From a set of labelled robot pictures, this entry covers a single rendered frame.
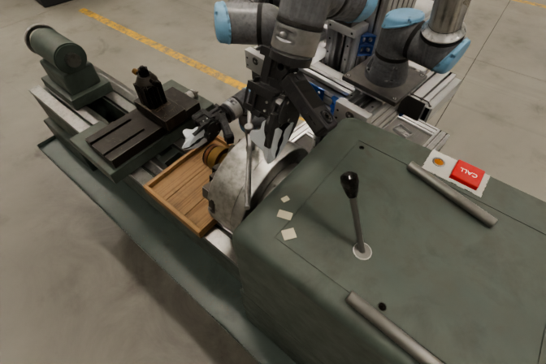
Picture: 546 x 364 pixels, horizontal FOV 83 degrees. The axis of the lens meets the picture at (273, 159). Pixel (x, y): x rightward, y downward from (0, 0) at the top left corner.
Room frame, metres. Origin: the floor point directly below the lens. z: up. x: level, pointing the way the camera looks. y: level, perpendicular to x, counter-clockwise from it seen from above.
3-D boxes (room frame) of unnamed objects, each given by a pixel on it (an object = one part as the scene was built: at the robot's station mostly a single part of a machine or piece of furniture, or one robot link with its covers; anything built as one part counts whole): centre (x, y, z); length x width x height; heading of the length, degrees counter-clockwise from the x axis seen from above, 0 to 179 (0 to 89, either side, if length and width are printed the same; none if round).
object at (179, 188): (0.70, 0.25, 0.89); 0.36 x 0.30 x 0.04; 141
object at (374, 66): (0.97, -0.41, 1.21); 0.15 x 0.15 x 0.10
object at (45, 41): (1.29, 0.98, 1.01); 0.30 x 0.20 x 0.29; 51
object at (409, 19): (0.97, -0.42, 1.33); 0.13 x 0.12 x 0.14; 40
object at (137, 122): (0.95, 0.52, 0.95); 0.43 x 0.18 x 0.04; 141
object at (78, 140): (0.99, 0.55, 0.90); 0.53 x 0.30 x 0.06; 141
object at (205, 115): (0.81, 0.21, 1.08); 0.12 x 0.09 x 0.08; 139
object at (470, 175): (0.44, -0.45, 1.26); 0.06 x 0.06 x 0.02; 51
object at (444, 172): (0.45, -0.43, 1.23); 0.13 x 0.08 x 0.06; 51
